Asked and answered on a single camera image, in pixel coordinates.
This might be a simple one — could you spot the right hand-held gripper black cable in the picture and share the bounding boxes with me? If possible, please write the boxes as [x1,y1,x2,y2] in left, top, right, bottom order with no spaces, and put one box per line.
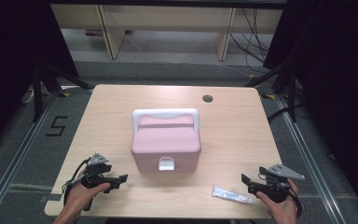
[288,186,304,219]

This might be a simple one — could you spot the pink storage box white handle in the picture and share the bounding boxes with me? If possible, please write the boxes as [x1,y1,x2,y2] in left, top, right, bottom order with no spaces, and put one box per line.
[130,107,202,175]

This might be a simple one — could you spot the black metal stand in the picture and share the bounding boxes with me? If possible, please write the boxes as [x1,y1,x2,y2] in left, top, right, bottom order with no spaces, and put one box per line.
[32,63,94,123]
[245,60,300,123]

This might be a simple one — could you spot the person's left hand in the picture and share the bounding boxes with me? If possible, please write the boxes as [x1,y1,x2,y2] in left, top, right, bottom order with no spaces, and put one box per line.
[63,181,112,217]

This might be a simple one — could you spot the black curtain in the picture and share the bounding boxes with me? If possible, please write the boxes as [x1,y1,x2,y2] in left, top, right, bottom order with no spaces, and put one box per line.
[0,0,80,157]
[262,0,358,218]

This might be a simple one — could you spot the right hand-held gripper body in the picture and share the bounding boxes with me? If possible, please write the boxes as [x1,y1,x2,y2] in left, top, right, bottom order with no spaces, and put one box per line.
[246,163,306,203]

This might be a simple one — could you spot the white ointment tube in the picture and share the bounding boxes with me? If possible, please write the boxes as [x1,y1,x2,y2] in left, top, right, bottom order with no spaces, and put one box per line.
[212,184,255,205]

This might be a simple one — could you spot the black floor cable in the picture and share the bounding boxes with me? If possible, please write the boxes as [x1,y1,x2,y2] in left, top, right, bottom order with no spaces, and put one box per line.
[267,104,310,124]

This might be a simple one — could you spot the left hand-held gripper black cable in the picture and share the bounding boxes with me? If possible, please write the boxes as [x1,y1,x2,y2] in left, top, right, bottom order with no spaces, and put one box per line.
[62,157,91,207]

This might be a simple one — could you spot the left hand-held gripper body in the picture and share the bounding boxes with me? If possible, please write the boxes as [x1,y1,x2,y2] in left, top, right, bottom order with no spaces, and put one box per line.
[79,152,122,213]

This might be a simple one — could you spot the person's right hand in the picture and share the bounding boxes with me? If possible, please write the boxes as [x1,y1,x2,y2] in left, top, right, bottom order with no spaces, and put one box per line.
[255,178,300,224]

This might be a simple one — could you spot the hand-held gripper black cable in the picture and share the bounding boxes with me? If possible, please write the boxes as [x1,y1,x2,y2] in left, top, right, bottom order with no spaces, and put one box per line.
[288,186,304,219]
[62,157,91,207]

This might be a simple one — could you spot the aluminium floor rail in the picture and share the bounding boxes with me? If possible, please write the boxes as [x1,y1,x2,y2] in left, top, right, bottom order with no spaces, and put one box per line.
[275,94,349,224]
[0,90,61,224]

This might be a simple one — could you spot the beige wooden desk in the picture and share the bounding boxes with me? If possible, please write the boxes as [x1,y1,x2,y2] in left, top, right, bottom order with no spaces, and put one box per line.
[49,3,283,62]

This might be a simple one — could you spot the bundle of black hanging cables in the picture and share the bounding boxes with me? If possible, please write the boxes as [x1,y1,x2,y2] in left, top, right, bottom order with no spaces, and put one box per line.
[229,8,272,75]

